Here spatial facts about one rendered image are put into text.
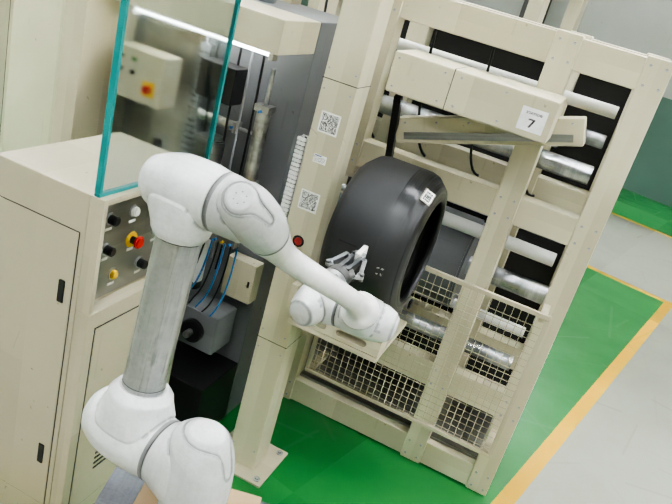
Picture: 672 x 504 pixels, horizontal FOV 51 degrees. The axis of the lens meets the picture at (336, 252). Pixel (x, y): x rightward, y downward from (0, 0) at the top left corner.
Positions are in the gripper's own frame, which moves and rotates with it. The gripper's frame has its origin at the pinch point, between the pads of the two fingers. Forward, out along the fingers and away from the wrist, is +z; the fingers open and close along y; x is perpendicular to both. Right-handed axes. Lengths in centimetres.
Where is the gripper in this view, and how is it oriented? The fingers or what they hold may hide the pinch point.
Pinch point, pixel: (361, 253)
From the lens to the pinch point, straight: 220.3
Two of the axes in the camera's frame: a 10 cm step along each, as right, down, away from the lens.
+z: 4.2, -3.9, 8.2
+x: -2.0, 8.4, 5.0
